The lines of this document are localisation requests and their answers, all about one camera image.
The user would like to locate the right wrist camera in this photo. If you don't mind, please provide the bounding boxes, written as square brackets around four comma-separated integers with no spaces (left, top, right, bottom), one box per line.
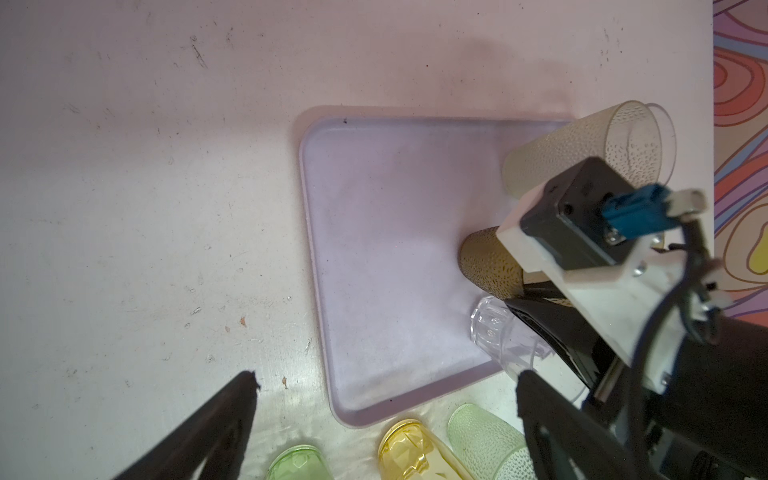
[495,157,727,377]

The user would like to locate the yellow glass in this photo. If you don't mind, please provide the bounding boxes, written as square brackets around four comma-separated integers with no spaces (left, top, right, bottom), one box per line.
[377,419,474,480]

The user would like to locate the clear glass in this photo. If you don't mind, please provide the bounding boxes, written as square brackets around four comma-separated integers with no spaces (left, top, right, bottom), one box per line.
[646,103,677,185]
[470,296,587,404]

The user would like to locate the pale green small glass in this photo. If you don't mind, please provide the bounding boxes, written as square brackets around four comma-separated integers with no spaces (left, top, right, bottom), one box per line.
[447,404,536,479]

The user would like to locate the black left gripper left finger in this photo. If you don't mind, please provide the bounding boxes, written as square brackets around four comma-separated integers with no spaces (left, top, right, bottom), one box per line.
[117,371,260,479]

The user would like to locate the olive dark glass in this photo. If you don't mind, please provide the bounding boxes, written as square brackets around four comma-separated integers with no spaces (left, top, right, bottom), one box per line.
[458,227,524,300]

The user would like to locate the bright green glass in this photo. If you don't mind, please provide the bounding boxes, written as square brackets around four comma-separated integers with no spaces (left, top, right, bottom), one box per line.
[266,444,334,480]

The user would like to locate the lavender rectangular plastic tray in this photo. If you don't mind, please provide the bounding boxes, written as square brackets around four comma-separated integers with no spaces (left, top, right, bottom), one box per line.
[299,114,559,428]

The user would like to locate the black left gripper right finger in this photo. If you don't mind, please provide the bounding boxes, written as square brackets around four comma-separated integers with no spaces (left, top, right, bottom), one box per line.
[516,370,654,479]

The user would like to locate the large pale green glass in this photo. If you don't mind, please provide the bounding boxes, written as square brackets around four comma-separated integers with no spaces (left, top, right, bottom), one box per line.
[502,100,662,198]

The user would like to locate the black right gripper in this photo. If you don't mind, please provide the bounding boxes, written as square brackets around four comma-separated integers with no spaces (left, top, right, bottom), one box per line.
[506,299,767,479]

